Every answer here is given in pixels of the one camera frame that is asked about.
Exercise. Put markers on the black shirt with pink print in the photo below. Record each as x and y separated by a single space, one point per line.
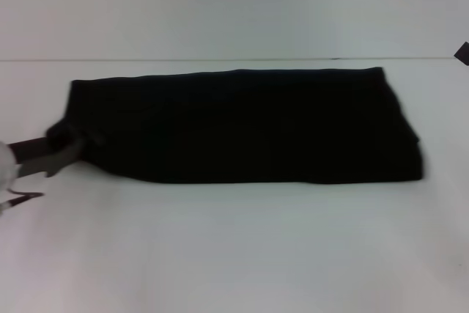
238 126

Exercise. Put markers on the left gripper, black and grey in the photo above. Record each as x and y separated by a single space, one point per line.
47 159

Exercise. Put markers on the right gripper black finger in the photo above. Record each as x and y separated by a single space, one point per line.
464 53

